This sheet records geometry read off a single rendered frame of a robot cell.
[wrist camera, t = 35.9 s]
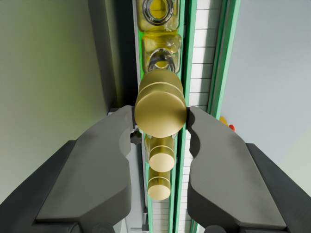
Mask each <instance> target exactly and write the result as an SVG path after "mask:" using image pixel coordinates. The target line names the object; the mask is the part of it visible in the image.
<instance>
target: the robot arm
mask: <svg viewBox="0 0 311 233"><path fill-rule="evenodd" d="M133 129H136V122H135V118H134V106H130V105H126V106H124V107H122V108H121V109H119V110H117V111H115V112H114V113H112V114H110V115H108V116H107V117H105V118H103V119H101V120H100V121H98V122H97V123H95V124H94V125H93V126H91V127H90V128H89V129H87V130H86V131H85V132H84V133H83V134H82V135H81V136H80V137H78V138H77V139H76V140H69V141H68V142H66V143H65V144H64V145H63V146H62V147H61V148H60V149H59V150H57V151H56V152H55V153H54V154H53V155H52V156H51V157H50V158H49V159H47V160H46V161H45V162H44V163H43V164H42V165H41V166H40V167H39V168H37V169H36V170H35V171H34V172H33V173H32V174H31V175H30V176H29V177H28V178H27V179H26V180H24V181H23V182H22V183H21V184H20V185H19V186H18V187H17V188H16V189H15V190H14V191H13V192H12V193H11V194H10V195H9V196H8V197H7V198H6V199H5V200H4V201H3V202H2V203H1V205H0V233H115V231H114V228H113V226H114V225H116V224H117V223H118V222H120V221H121V220H123V219H124V218H125V217H126V216H127V215H128V214H129V213H130V211H131V194H132V188H131V175H130V165H129V161H128V159H127V158H126V156H127V155H128V153H129V152H130V151H131V140H130V133H131V132H132V131H133ZM185 130H188V132H189V133H190V135H191V137H190V146H189V152H190V154H191V155H192V156H193V158H194V159H193V160H192V162H191V164H190V172H189V179H188V187H187V212H188V214H189V216H190V217H191V218H192V219H193V220H194V221H196V222H197V223H198V224H200V225H201V226H202V227H203V228H204V229H205V231H204V233H311V197H310V196H309V195H308V194H307V193H306V192H305V191H304V190H303V189H302V188H301V187H300V186H299V185H297V184H296V183H295V182H294V181H293V180H292V179H291V178H290V177H289V176H288V175H287V174H286V173H285V172H284V171H282V170H281V169H280V168H279V167H278V166H277V165H276V164H275V163H274V162H273V161H272V160H271V159H270V158H269V157H268V156H267V155H266V154H265V153H264V152H263V151H261V150H260V149H259V148H258V147H257V146H256V145H255V144H254V143H246V142H245V141H244V140H243V139H242V138H241V137H240V136H239V135H238V134H237V133H236V132H235V131H233V130H232V129H231V128H229V127H228V126H227V125H225V124H224V123H222V122H221V121H219V120H218V119H216V118H214V117H213V116H211V115H209V114H208V113H206V112H204V111H203V110H201V109H200V108H198V107H196V106H190V107H187V119H186V126H185Z"/></svg>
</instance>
